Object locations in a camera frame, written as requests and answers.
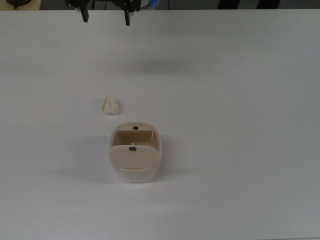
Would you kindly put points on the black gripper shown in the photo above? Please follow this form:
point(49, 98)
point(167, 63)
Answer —
point(75, 2)

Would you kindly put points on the crumpled white paper trash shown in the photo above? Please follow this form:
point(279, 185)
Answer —
point(110, 106)

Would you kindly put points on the small cream bin with lid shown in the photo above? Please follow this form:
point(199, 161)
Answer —
point(135, 160)

